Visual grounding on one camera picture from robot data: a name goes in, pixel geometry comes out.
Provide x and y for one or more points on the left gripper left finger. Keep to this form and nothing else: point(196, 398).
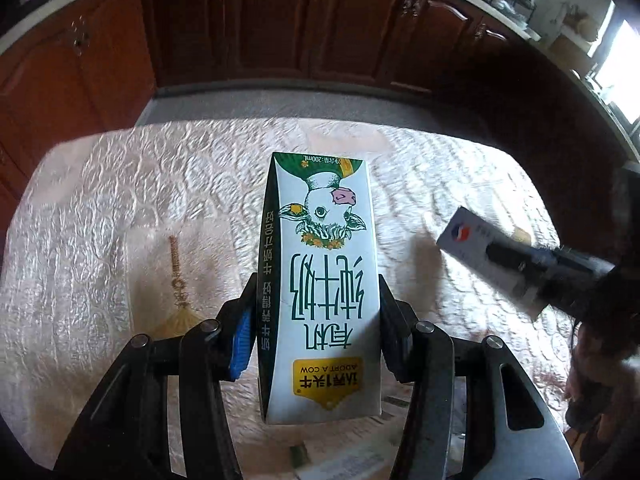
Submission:
point(235, 341)

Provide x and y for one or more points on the right human hand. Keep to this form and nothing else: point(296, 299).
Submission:
point(603, 385)

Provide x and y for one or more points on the orange white snack wrapper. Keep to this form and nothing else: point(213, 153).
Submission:
point(365, 451)

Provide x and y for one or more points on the blue white medicine box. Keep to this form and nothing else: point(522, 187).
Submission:
point(466, 237)

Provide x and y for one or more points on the embossed beige tablecloth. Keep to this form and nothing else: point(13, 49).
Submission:
point(109, 224)

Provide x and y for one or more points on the dark red kitchen cabinets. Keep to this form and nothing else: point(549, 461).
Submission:
point(79, 67)

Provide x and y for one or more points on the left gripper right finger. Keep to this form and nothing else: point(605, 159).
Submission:
point(397, 320)

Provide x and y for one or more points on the green white milk carton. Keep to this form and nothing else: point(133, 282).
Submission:
point(318, 306)

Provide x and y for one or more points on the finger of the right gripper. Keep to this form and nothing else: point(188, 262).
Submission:
point(533, 265)

